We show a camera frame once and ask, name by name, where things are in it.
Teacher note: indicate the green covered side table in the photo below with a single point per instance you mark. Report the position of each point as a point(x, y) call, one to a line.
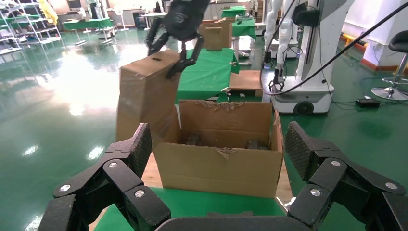
point(243, 28)

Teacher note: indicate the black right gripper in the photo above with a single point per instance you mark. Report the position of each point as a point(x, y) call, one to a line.
point(185, 17)

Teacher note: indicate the brown cardboard box with slot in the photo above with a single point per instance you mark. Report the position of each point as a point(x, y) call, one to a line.
point(215, 38)

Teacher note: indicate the silver metal binder clip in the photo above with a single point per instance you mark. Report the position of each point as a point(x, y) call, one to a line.
point(225, 91)
point(234, 63)

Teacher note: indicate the white idle robot arm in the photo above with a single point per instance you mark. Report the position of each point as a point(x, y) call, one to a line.
point(282, 35)

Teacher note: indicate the long green covered table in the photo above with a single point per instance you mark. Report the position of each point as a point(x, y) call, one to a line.
point(86, 24)

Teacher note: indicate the black bar stool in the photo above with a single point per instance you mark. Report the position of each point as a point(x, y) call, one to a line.
point(400, 43)

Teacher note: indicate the tall brown cardboard box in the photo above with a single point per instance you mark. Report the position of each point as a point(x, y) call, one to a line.
point(143, 95)

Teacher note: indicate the white idle wheeled robot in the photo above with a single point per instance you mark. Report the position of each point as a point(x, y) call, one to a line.
point(318, 47)

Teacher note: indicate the white metal shelf rack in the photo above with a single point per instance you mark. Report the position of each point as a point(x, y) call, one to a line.
point(32, 28)

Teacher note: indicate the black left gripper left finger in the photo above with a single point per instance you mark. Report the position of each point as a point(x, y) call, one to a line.
point(121, 178)

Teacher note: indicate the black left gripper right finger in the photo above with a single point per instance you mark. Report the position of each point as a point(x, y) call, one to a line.
point(331, 181)

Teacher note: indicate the large green tablecloth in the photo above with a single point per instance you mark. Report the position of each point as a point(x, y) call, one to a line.
point(207, 204)

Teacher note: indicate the white standing fan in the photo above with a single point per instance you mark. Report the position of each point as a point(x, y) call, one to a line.
point(120, 14)

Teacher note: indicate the open brown carton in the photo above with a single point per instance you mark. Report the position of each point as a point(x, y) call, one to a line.
point(220, 172)

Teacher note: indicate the black power adapter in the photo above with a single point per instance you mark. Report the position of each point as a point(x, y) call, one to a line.
point(367, 102)

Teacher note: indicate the brown wooden platform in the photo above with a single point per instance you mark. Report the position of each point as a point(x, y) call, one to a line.
point(245, 81)

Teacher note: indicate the yellow hanging garment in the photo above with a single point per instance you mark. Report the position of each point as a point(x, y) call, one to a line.
point(48, 11)

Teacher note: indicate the black idle robot gripper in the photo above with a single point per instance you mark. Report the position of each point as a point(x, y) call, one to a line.
point(276, 81)

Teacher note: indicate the small green tablecloth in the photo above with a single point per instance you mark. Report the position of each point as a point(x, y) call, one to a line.
point(207, 73)

